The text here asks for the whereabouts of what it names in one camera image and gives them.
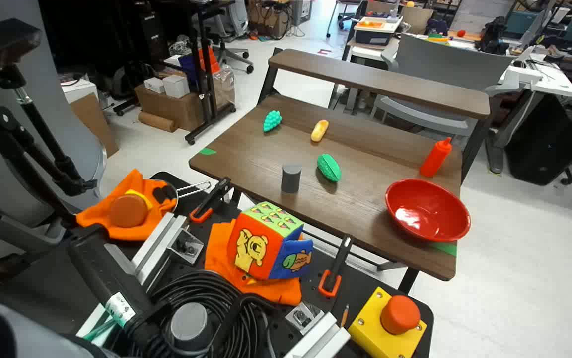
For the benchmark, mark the grey cylinder block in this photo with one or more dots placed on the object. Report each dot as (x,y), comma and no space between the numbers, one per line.
(290,177)

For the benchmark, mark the green toy vegetable centre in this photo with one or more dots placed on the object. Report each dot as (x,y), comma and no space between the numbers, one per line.
(328,167)

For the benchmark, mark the teal green toy vegetable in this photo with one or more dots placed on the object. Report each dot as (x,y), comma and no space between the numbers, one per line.
(272,121)

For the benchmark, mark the colourful soft toy cube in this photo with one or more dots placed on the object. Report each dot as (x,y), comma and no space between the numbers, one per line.
(268,243)

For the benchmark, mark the wooden table with shelf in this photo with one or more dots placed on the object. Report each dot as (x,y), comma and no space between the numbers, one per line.
(371,157)

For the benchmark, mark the orange black clamp left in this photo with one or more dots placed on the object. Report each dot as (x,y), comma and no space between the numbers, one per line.
(206,205)

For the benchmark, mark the orange black clamp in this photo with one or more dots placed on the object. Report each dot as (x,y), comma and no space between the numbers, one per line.
(330,278)
(206,205)

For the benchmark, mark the orange cloth under cube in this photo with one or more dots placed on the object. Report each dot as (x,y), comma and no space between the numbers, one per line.
(286,292)

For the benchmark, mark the orange black clamp right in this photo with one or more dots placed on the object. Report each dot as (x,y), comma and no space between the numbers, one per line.
(330,278)

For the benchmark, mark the red plastic bowl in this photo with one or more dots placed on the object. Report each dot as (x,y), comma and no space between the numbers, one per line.
(427,211)

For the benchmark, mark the cardboard box on floor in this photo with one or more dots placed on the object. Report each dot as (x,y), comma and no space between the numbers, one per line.
(167,101)

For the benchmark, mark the orange cloth with ball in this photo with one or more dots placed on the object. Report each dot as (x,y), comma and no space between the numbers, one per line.
(131,209)

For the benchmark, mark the yellow box red button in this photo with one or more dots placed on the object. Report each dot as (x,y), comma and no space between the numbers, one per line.
(387,324)

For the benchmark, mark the grey office chair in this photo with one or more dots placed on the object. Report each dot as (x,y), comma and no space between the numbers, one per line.
(443,89)

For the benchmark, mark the white desk in background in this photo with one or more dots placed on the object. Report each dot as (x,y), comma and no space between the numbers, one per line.
(530,80)

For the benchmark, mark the aluminium rail bottom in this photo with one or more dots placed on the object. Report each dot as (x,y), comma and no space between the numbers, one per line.
(322,340)

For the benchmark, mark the aluminium rail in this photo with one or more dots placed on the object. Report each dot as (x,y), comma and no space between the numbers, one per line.
(322,340)
(155,245)

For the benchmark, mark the aluminium rail left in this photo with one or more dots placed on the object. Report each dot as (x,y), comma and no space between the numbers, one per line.
(155,245)

